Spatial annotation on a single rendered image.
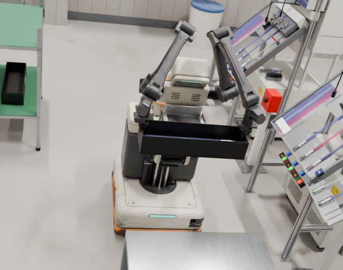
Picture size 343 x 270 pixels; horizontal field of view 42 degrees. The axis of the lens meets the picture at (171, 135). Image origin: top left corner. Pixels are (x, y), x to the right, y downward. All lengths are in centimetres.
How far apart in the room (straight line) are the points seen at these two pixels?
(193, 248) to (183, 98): 92
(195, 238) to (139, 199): 100
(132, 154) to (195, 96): 75
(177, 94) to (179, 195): 92
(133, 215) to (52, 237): 58
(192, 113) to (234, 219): 122
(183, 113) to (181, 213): 79
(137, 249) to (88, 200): 145
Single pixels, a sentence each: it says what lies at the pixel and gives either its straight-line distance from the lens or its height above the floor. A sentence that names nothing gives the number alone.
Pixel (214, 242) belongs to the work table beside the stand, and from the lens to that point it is 228.
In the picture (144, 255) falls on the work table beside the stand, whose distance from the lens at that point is 215.
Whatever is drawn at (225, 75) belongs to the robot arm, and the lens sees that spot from 256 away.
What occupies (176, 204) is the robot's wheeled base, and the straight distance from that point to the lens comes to 321.
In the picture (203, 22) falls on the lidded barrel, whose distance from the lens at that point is 634.
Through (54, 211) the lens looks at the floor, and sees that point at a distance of 346.
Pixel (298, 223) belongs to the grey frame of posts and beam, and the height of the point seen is 36.
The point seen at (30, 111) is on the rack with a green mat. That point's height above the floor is 35.
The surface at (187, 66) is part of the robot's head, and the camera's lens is 256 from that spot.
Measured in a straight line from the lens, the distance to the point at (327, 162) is 313.
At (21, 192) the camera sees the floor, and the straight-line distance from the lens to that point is 362.
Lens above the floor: 240
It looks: 33 degrees down
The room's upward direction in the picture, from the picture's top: 12 degrees clockwise
